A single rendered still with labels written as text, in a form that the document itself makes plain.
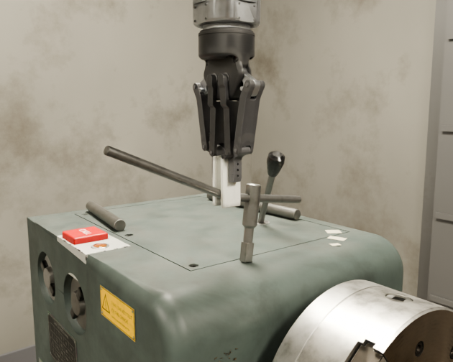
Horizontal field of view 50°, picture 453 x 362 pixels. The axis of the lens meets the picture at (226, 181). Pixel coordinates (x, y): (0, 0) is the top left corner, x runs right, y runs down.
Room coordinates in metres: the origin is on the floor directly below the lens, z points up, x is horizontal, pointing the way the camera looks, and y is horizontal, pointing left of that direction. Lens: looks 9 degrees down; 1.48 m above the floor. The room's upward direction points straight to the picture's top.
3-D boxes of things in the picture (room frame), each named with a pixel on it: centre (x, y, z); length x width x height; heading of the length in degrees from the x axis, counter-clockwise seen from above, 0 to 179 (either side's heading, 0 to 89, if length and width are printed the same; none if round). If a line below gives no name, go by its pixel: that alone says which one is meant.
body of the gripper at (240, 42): (0.66, 0.00, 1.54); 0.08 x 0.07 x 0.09; 38
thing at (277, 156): (0.84, -0.08, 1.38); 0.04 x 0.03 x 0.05; 37
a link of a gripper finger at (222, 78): (0.65, -0.01, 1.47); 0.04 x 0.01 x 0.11; 128
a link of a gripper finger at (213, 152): (0.68, 0.01, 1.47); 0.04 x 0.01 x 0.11; 128
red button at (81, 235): (0.81, 0.24, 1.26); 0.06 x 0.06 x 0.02; 37
